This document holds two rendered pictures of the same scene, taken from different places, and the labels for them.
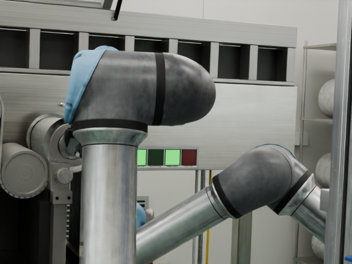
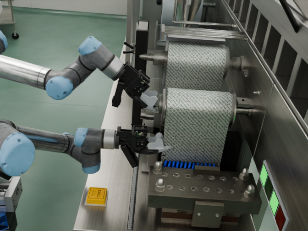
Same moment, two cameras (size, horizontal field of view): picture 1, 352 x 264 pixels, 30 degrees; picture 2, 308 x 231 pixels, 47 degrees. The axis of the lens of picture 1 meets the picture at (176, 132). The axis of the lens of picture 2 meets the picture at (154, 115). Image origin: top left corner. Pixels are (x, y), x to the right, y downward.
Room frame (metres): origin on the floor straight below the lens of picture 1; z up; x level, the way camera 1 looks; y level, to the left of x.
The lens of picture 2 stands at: (2.11, -0.83, 1.90)
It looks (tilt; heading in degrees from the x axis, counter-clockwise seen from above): 31 degrees down; 111
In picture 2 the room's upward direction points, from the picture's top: 5 degrees clockwise
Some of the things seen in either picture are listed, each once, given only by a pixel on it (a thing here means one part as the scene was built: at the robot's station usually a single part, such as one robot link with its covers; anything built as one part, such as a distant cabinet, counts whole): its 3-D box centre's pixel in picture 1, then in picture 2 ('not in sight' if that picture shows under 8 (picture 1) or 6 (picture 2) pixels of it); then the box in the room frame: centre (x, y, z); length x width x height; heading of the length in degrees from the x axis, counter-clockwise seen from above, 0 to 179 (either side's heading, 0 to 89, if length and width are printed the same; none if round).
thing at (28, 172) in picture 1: (17, 167); not in sight; (1.79, 0.43, 1.18); 0.26 x 0.12 x 0.12; 23
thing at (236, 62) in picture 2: not in sight; (233, 63); (1.89, 0.62, 1.34); 0.07 x 0.07 x 0.07; 23
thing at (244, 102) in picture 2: not in sight; (244, 101); (1.99, 0.39, 1.28); 0.06 x 0.05 x 0.02; 23
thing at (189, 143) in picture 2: (80, 188); (193, 145); (1.86, 0.26, 1.11); 0.23 x 0.01 x 0.18; 23
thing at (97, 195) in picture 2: not in sight; (96, 195); (1.56, 0.03, 0.91); 0.07 x 0.07 x 0.02; 23
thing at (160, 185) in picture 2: (149, 216); (160, 184); (1.81, 0.07, 1.05); 0.04 x 0.04 x 0.04
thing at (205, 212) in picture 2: not in sight; (207, 215); (1.99, 0.09, 0.97); 0.10 x 0.03 x 0.11; 23
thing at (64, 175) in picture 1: (64, 175); (143, 114); (1.63, 0.27, 1.18); 0.04 x 0.02 x 0.04; 113
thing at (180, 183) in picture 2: not in sight; (201, 189); (1.94, 0.17, 1.00); 0.40 x 0.16 x 0.06; 23
